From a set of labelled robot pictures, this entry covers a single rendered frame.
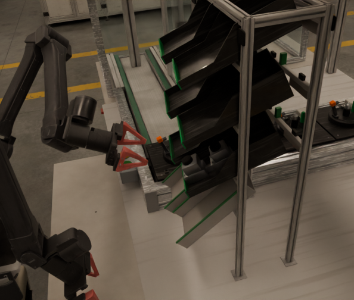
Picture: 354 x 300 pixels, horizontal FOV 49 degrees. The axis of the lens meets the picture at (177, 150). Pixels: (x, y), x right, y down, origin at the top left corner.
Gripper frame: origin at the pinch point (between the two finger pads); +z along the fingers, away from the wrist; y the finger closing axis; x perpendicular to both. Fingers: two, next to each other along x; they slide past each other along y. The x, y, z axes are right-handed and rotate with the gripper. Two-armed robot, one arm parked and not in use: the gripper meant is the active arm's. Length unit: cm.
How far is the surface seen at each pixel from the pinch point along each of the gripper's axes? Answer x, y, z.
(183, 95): -11.3, 16.3, 9.0
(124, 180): 40, 37, 6
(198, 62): -26.8, 1.3, 4.6
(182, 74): -23.4, -0.5, 1.8
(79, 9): 132, 553, -44
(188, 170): 1.1, -2.3, 12.7
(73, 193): 54, 40, -11
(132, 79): 37, 129, 9
